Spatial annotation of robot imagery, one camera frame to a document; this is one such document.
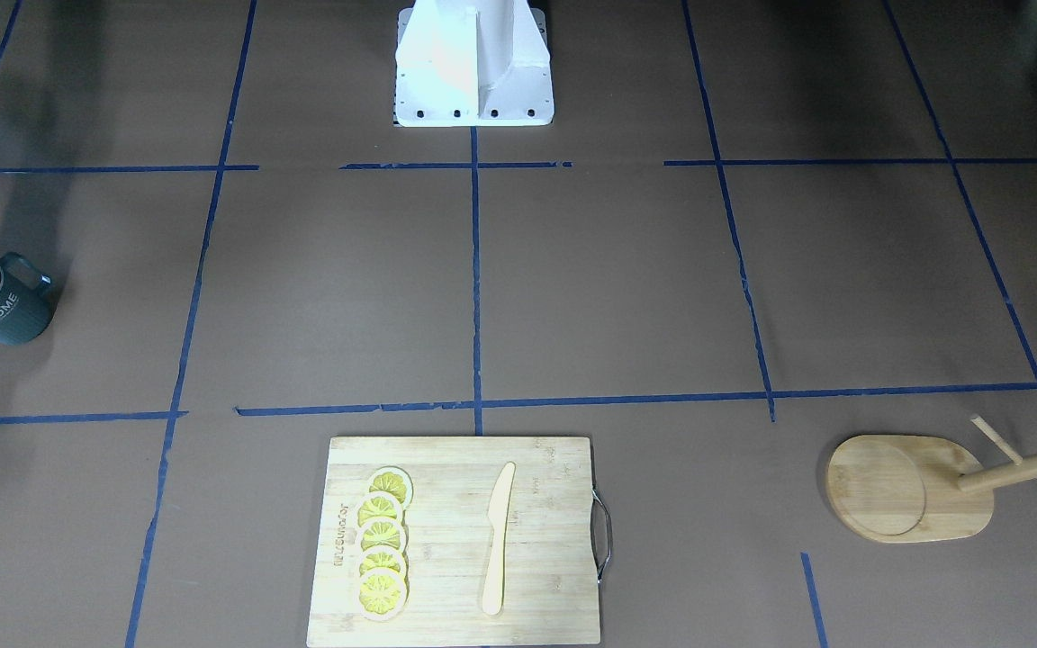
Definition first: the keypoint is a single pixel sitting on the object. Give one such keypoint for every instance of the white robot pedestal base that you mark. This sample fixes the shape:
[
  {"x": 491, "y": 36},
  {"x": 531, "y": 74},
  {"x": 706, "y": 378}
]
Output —
[{"x": 473, "y": 64}]

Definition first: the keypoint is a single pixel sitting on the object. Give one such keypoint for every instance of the wooden knife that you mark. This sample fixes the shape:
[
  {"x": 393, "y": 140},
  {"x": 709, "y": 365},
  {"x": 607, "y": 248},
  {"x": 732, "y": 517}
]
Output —
[{"x": 493, "y": 591}]

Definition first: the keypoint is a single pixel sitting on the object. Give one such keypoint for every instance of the wooden cup storage rack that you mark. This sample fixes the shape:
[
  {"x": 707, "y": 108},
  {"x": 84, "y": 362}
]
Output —
[{"x": 891, "y": 488}]

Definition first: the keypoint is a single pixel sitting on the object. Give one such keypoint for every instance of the dark teal HOME mug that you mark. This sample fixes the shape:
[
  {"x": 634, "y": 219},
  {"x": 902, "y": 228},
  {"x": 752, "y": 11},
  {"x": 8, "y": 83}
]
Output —
[{"x": 25, "y": 311}]

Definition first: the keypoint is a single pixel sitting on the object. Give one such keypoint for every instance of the bamboo cutting board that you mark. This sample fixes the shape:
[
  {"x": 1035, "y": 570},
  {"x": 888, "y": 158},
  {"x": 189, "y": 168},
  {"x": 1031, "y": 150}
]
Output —
[{"x": 418, "y": 505}]

